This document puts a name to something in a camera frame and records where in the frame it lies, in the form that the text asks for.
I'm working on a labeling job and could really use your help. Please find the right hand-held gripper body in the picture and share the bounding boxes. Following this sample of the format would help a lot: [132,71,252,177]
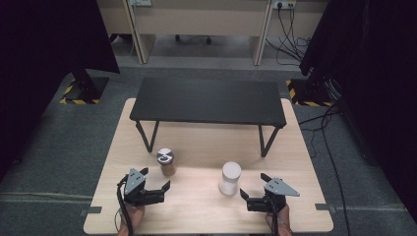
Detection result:
[247,177,301,213]

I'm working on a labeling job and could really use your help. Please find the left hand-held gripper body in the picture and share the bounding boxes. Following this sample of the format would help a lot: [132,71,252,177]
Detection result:
[122,167,165,207]

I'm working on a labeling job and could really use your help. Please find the white jar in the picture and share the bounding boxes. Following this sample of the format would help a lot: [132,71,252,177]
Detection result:
[218,160,243,197]

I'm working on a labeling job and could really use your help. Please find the brown jar with silver lid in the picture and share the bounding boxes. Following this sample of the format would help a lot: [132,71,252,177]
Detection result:
[155,147,177,178]

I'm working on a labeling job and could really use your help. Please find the black raised shelf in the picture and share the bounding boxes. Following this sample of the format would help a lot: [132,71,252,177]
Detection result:
[129,77,288,158]

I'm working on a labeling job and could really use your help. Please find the person's right hand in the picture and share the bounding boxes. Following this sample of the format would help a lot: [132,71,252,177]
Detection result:
[267,204,292,231]

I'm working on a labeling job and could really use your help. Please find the person's left hand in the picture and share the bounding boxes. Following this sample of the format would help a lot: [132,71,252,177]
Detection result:
[122,203,147,231]

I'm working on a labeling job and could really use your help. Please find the stand base with hazard tape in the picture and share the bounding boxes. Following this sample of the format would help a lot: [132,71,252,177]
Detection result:
[285,78,334,108]
[59,67,110,106]

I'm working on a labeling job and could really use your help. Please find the office chair wheels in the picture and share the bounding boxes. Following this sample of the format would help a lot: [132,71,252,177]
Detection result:
[174,33,212,46]

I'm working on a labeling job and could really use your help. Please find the black curtain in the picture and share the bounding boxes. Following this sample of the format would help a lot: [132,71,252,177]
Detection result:
[299,0,417,224]
[0,0,121,183]

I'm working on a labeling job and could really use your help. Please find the beige office desk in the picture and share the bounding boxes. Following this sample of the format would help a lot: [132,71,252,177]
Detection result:
[96,0,328,67]

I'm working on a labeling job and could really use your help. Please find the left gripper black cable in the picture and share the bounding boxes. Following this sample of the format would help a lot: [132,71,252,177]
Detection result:
[115,174,136,236]

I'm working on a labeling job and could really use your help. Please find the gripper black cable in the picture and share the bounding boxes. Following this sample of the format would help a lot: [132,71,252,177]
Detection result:
[267,196,280,236]
[115,174,136,236]

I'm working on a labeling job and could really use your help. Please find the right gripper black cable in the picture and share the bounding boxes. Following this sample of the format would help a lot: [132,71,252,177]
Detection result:
[267,196,280,236]

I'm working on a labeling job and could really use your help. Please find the long black floor cable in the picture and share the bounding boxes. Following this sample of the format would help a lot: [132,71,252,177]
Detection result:
[297,103,352,236]

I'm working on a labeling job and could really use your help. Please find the black floor cables bundle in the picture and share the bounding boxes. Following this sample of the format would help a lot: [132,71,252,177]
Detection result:
[265,5,313,67]

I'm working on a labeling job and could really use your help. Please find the white wall socket with plugs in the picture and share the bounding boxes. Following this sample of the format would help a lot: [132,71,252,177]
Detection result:
[271,0,298,11]

